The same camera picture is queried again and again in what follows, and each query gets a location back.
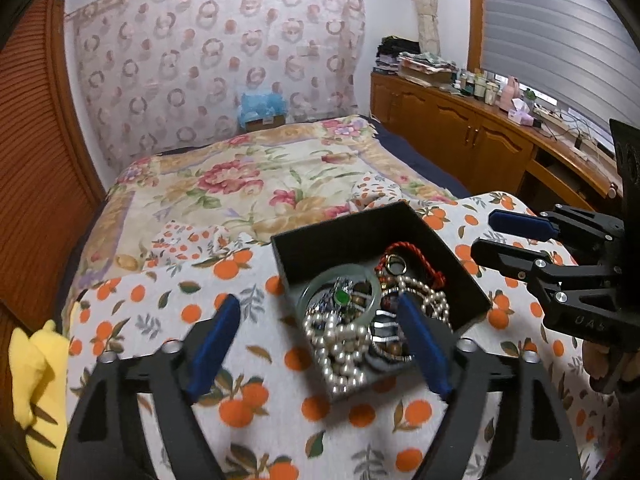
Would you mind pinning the grey window blind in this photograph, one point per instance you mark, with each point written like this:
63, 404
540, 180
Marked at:
576, 51

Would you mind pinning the cosmetic bottles group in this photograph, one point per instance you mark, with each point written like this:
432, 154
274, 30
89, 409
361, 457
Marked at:
490, 88

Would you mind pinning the green jade pendant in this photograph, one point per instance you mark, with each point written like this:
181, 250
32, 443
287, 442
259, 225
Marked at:
341, 298

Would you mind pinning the pink circle pattern curtain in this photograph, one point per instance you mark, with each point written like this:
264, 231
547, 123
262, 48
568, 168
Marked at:
162, 74

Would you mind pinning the silver carved bangle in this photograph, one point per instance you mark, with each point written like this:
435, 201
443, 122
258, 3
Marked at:
388, 350

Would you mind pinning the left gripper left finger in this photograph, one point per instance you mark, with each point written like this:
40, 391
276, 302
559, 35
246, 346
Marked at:
105, 438

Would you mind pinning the beige tied curtain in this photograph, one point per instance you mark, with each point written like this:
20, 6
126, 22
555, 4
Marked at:
427, 14

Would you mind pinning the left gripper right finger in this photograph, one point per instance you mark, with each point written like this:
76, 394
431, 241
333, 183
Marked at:
533, 437

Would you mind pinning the wooden sideboard cabinet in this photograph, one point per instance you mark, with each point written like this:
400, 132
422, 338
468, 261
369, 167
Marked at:
480, 147

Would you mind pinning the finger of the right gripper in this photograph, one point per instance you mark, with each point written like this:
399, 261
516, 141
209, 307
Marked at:
509, 261
522, 225

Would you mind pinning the long pearl strand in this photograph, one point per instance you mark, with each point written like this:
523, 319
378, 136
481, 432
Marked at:
432, 303

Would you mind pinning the wooden louvered wardrobe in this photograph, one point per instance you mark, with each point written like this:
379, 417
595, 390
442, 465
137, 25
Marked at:
50, 191

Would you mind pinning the person's right hand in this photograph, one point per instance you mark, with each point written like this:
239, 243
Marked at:
595, 360

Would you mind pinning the pale jade bangle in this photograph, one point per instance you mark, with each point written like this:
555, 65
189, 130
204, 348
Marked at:
350, 292

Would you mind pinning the pink tissue box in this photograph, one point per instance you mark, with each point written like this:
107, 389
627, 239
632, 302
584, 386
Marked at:
519, 113

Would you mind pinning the blue wrapped box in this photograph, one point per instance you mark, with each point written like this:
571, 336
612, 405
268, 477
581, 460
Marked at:
262, 110

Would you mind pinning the yellow plush toy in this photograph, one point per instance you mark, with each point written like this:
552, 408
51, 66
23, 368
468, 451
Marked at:
38, 366

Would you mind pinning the stack of folded clothes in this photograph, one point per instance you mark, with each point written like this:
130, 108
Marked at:
402, 57

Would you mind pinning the black jewelry box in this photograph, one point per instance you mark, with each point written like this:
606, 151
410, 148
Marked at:
392, 239

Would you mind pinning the floral bedspread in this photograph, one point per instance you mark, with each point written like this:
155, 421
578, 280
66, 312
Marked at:
260, 183

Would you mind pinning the orange print tablecloth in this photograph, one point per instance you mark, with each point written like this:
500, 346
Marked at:
268, 415

